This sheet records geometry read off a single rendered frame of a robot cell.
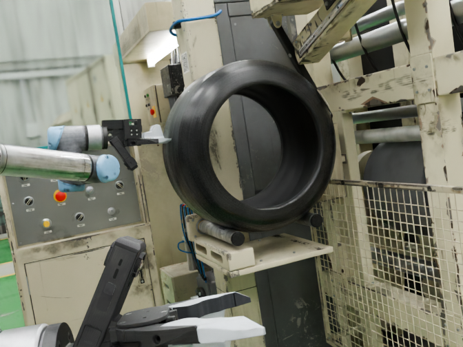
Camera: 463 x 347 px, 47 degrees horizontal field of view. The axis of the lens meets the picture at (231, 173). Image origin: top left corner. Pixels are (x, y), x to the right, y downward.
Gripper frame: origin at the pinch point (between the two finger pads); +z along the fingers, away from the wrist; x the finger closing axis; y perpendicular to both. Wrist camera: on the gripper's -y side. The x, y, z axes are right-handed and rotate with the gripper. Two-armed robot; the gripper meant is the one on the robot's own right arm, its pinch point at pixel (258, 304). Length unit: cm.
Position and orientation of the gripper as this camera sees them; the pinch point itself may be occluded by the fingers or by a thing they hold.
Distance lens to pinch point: 53.5
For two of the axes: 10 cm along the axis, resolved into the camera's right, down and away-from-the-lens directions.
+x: 0.5, -0.6, -10.0
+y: 1.6, 9.9, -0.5
